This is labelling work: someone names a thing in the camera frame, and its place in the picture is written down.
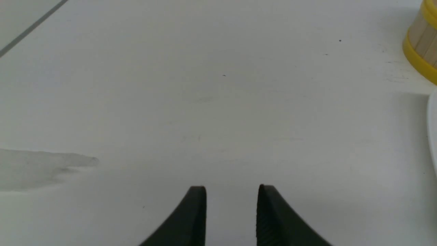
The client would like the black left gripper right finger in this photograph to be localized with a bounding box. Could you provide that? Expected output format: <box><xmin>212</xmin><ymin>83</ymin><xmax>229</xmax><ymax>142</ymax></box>
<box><xmin>256</xmin><ymin>184</ymin><xmax>330</xmax><ymax>246</ymax></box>

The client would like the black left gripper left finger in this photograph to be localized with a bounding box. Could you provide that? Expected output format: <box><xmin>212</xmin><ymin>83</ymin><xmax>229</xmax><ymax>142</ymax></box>
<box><xmin>141</xmin><ymin>186</ymin><xmax>207</xmax><ymax>246</ymax></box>

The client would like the white rectangular plate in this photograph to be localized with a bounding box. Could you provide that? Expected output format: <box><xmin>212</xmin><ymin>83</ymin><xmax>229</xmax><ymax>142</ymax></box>
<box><xmin>426</xmin><ymin>90</ymin><xmax>437</xmax><ymax>175</ymax></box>

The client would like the bamboo steamer basket yellow rim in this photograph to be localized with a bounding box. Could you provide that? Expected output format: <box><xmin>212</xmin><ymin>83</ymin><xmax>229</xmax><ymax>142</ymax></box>
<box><xmin>402</xmin><ymin>0</ymin><xmax>437</xmax><ymax>85</ymax></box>

